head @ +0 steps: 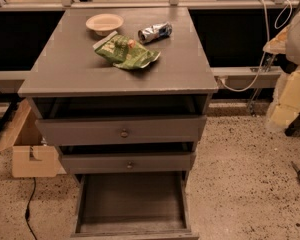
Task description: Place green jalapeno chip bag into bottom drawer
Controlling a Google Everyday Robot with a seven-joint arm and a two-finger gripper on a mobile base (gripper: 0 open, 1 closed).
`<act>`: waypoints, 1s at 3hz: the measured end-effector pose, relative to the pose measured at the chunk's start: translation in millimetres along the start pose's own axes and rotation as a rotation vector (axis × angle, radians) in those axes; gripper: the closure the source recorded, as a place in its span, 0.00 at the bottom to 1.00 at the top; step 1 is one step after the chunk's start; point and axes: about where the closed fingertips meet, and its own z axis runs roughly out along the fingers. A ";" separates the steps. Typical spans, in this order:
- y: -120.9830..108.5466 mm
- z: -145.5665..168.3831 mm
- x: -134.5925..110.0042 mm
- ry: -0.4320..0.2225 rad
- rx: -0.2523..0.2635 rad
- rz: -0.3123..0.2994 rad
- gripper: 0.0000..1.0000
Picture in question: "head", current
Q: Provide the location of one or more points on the crushed silver blue can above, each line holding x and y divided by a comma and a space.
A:
154, 32

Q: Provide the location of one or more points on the grey top drawer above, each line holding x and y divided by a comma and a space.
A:
73, 132

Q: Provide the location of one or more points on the light wooden block stand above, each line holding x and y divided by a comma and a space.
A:
31, 157

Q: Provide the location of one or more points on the cream shallow bowl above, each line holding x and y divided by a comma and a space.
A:
104, 24

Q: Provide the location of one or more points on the grey open bottom drawer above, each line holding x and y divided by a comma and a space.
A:
136, 206

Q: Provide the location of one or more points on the green jalapeno chip bag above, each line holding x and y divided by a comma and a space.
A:
124, 53

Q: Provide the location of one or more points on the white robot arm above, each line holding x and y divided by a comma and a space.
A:
293, 41

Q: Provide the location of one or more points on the grey drawer cabinet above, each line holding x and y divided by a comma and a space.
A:
70, 81

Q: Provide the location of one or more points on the grey middle drawer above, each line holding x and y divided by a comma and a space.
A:
126, 163

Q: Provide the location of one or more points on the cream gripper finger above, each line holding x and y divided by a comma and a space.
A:
277, 45
285, 107

